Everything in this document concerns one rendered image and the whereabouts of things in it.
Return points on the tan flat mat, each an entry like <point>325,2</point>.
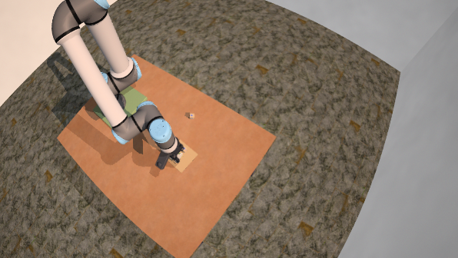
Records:
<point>188,157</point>

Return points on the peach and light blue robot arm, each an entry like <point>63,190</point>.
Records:
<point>105,88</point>

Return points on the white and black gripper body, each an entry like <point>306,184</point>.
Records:
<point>178,148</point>

